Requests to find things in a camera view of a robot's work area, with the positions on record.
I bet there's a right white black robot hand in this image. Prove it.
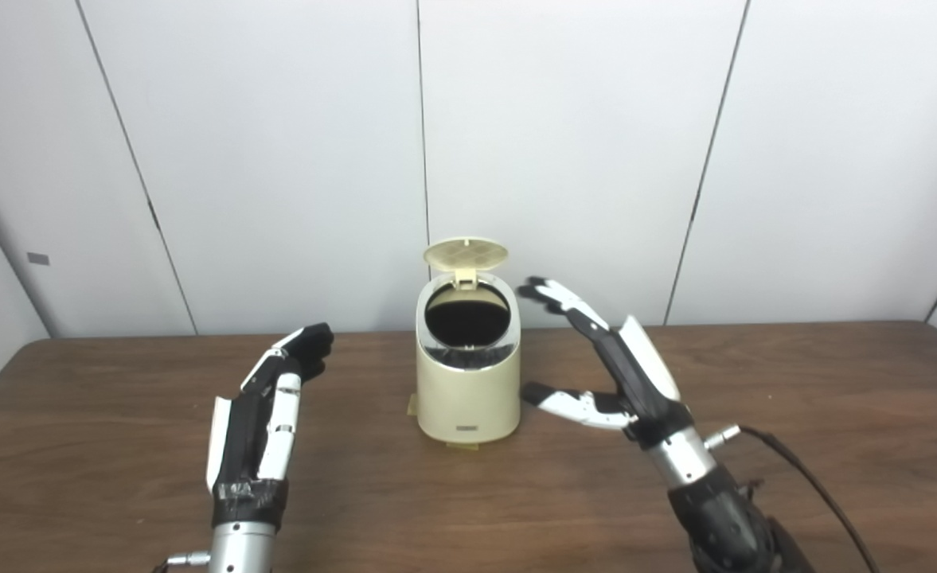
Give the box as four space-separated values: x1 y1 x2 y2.
517 276 696 450

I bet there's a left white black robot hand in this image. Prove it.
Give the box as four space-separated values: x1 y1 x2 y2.
205 322 334 530

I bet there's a cream-colored bin with lid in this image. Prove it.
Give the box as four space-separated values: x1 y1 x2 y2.
416 236 522 445

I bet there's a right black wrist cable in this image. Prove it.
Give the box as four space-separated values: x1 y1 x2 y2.
703 424 881 573

